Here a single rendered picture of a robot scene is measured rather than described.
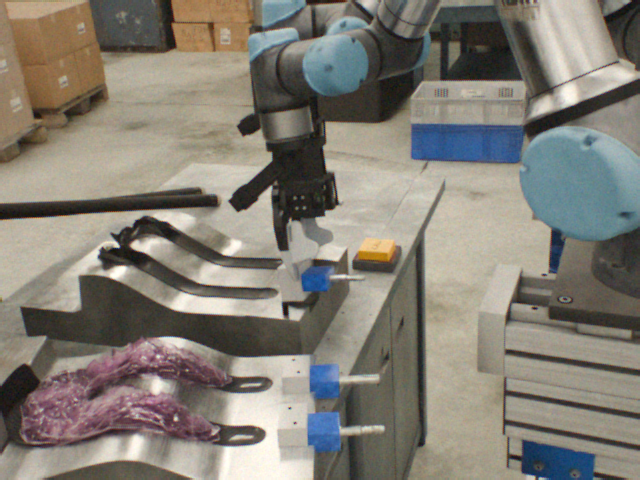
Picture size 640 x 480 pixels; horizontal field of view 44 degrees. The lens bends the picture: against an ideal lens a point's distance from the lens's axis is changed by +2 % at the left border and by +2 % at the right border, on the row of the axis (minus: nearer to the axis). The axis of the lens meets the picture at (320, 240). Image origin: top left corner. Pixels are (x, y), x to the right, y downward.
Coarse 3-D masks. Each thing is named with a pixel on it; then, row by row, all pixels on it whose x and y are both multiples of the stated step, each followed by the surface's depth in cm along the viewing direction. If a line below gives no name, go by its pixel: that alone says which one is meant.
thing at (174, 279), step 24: (144, 216) 141; (120, 240) 134; (192, 240) 140; (144, 264) 131; (216, 264) 136; (240, 264) 138; (264, 264) 136; (192, 288) 130; (216, 288) 129; (240, 288) 128; (264, 288) 127
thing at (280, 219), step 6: (276, 204) 114; (276, 210) 115; (282, 210) 115; (276, 216) 114; (282, 216) 114; (276, 222) 114; (282, 222) 114; (288, 222) 116; (276, 228) 115; (282, 228) 115; (276, 234) 115; (282, 234) 115; (276, 240) 115; (282, 240) 116; (282, 246) 116; (288, 246) 116
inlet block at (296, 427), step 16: (288, 416) 97; (304, 416) 97; (320, 416) 99; (336, 416) 98; (288, 432) 95; (304, 432) 95; (320, 432) 96; (336, 432) 96; (352, 432) 97; (368, 432) 97; (320, 448) 96; (336, 448) 96
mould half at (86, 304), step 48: (144, 240) 136; (48, 288) 138; (96, 288) 126; (144, 288) 125; (336, 288) 134; (48, 336) 134; (96, 336) 130; (144, 336) 127; (192, 336) 124; (240, 336) 121; (288, 336) 118
